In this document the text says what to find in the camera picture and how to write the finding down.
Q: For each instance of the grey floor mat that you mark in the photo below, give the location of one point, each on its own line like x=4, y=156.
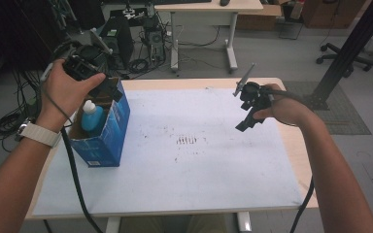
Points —
x=343, y=110

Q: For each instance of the beige desk with white legs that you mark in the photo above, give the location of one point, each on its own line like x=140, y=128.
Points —
x=207, y=7

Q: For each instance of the person's left hand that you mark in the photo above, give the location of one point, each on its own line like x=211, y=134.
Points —
x=61, y=93

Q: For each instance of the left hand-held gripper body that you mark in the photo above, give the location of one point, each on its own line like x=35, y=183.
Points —
x=84, y=61

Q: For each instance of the blue bottle with white cap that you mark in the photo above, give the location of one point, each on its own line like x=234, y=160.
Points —
x=92, y=118

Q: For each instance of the person's olive trousers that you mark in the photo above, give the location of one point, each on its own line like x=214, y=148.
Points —
x=175, y=225

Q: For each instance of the blue cardboard box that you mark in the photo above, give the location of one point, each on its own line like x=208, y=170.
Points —
x=110, y=139

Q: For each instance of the black office chair base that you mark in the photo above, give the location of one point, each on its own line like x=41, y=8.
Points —
x=343, y=56

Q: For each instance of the black computer mouse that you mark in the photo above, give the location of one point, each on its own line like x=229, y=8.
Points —
x=225, y=2

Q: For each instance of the black computer tower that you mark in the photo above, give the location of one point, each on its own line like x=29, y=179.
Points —
x=119, y=39

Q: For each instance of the black metal column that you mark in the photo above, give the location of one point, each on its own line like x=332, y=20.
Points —
x=349, y=51

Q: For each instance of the open computer case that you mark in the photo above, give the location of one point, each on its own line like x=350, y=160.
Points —
x=153, y=39

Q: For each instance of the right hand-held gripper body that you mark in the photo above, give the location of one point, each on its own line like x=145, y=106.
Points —
x=252, y=97

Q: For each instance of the person's right hand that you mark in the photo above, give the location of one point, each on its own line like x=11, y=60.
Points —
x=285, y=106

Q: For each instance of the brown wooden cabinet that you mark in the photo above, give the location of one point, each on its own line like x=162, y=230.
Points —
x=330, y=13

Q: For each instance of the brown cardboard box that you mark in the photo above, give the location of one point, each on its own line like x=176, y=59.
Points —
x=259, y=17

